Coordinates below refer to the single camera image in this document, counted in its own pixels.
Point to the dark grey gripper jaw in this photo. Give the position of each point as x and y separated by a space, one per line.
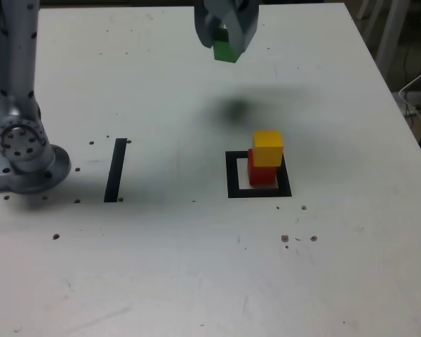
203 24

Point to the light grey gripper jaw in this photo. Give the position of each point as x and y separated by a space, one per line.
245 24

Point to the green cube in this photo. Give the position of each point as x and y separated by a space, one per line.
224 52

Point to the yellow cube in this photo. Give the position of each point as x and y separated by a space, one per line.
266 147

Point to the red cube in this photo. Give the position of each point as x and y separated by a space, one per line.
262 175

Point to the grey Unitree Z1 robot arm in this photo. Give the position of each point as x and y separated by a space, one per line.
17 87

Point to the black tape square outline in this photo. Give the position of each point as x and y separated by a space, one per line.
231 175

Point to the white furniture legs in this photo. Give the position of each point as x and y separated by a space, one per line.
389 28

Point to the black tape strip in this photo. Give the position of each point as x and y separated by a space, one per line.
115 168

